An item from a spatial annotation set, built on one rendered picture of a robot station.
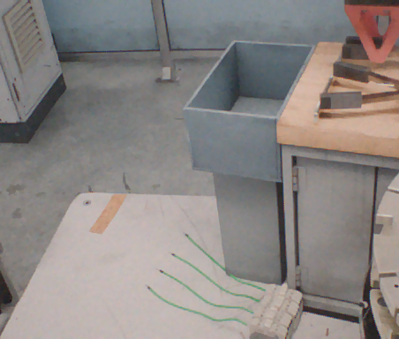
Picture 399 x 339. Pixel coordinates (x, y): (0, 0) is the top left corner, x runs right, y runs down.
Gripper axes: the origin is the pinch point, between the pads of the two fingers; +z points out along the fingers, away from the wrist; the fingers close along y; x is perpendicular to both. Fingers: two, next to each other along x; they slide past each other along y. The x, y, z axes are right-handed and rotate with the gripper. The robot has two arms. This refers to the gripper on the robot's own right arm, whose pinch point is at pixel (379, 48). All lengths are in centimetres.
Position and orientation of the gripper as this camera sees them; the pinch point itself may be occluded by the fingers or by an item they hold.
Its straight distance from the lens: 70.4
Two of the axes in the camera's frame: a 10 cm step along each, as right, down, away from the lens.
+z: 1.3, 7.8, 6.1
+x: 9.3, 1.2, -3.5
